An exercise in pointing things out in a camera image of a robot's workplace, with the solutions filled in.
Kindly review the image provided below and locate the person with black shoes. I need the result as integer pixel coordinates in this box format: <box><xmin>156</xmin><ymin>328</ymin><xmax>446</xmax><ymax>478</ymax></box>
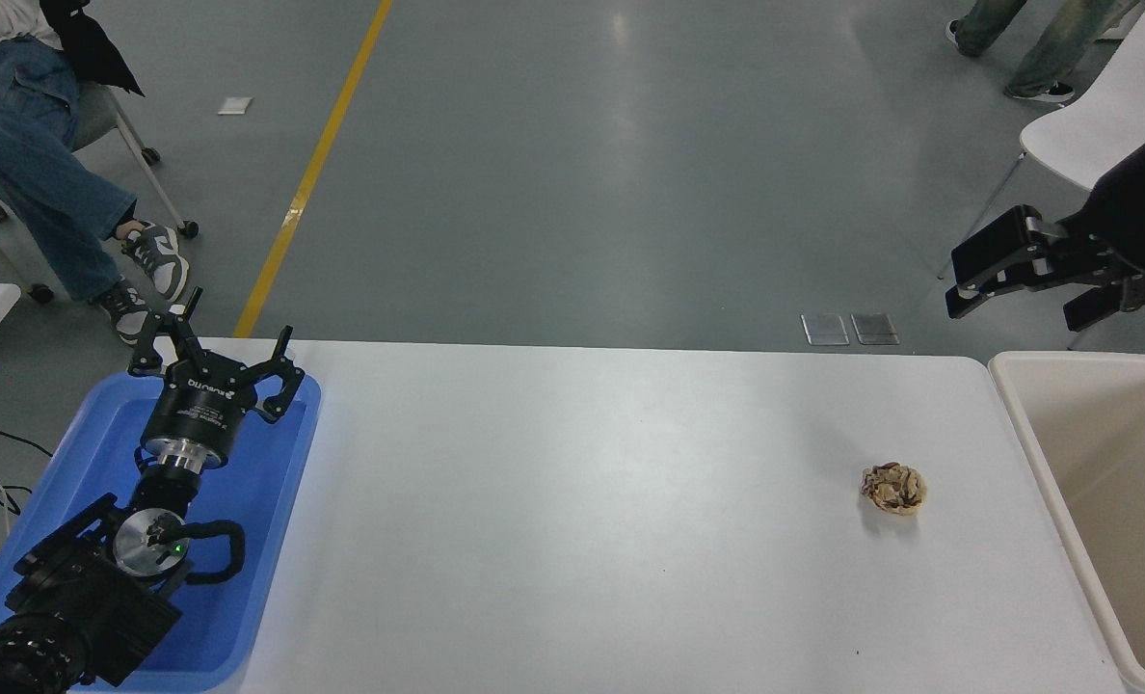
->
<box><xmin>945</xmin><ymin>0</ymin><xmax>1144</xmax><ymax>105</ymax></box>

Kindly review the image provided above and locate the grey wheeled chair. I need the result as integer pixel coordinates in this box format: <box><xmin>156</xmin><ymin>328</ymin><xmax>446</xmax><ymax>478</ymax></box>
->
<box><xmin>0</xmin><ymin>81</ymin><xmax>200</xmax><ymax>306</ymax></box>

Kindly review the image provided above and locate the blue plastic tray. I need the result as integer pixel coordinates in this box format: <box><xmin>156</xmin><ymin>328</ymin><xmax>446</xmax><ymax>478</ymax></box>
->
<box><xmin>0</xmin><ymin>371</ymin><xmax>323</xmax><ymax>693</ymax></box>

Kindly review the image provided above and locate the white shell chair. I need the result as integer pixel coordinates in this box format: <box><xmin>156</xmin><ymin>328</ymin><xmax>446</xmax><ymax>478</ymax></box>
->
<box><xmin>938</xmin><ymin>0</ymin><xmax>1145</xmax><ymax>281</ymax></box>

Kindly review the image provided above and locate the black jacket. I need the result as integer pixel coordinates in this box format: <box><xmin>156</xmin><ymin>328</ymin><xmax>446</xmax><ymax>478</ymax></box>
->
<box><xmin>40</xmin><ymin>0</ymin><xmax>146</xmax><ymax>97</ymax></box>

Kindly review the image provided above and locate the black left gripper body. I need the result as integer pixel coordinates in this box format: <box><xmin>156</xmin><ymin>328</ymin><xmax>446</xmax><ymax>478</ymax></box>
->
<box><xmin>141</xmin><ymin>351</ymin><xmax>258</xmax><ymax>456</ymax></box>

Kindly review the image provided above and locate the tan paper ball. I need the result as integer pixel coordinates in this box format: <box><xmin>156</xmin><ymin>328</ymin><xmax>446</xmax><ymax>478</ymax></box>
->
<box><xmin>860</xmin><ymin>462</ymin><xmax>928</xmax><ymax>518</ymax></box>

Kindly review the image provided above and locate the silver floor plate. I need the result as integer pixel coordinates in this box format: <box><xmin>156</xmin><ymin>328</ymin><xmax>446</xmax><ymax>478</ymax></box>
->
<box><xmin>801</xmin><ymin>312</ymin><xmax>851</xmax><ymax>346</ymax></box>
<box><xmin>850</xmin><ymin>312</ymin><xmax>901</xmax><ymax>346</ymax></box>

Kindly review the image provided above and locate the thin black cable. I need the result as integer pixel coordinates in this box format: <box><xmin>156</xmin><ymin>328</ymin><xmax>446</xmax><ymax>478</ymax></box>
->
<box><xmin>0</xmin><ymin>421</ymin><xmax>55</xmax><ymax>459</ymax></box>

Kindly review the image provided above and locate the large pale bin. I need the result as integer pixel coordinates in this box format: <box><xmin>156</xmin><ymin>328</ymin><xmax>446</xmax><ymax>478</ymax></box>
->
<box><xmin>987</xmin><ymin>350</ymin><xmax>1145</xmax><ymax>694</ymax></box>

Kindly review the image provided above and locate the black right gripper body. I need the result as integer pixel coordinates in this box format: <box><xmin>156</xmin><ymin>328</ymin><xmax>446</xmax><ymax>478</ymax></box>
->
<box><xmin>1062</xmin><ymin>133</ymin><xmax>1145</xmax><ymax>284</ymax></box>

